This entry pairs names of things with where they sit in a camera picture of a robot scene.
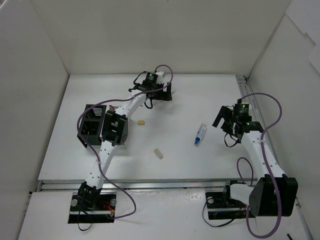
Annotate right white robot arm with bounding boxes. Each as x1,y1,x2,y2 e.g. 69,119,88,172
212,103,298,217

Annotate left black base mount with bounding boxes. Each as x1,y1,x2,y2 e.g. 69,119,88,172
68,193,117,224

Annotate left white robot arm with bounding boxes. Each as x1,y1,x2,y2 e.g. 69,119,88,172
76,70,173,210

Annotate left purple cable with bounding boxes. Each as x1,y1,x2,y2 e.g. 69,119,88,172
76,64,175,221

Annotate black slatted organizer box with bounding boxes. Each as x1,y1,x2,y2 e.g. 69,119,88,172
80,105,107,146

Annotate small yellow eraser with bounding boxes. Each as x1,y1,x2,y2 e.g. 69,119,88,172
137,120,145,126

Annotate aluminium front rail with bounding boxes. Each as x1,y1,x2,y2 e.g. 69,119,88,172
36,177,241,192

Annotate beige rectangular eraser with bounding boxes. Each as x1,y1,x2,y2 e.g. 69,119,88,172
153,148,164,160

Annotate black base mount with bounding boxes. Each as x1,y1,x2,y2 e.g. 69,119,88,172
205,191,247,220
68,193,117,224

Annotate purple cable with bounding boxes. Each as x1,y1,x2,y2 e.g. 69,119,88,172
236,92,283,238
76,64,175,221

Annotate white slatted organizer box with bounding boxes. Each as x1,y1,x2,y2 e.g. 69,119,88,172
102,107,129,147

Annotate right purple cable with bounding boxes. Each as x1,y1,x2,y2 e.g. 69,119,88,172
236,92,283,238

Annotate aluminium side rail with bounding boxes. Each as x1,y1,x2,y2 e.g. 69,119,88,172
235,74,265,130

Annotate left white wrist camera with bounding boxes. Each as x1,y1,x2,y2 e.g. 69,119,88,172
155,71,166,84

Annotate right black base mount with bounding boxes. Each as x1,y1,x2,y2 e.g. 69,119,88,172
205,191,247,220

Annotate clear blue-capped glue bottle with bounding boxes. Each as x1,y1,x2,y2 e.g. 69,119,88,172
194,123,207,146

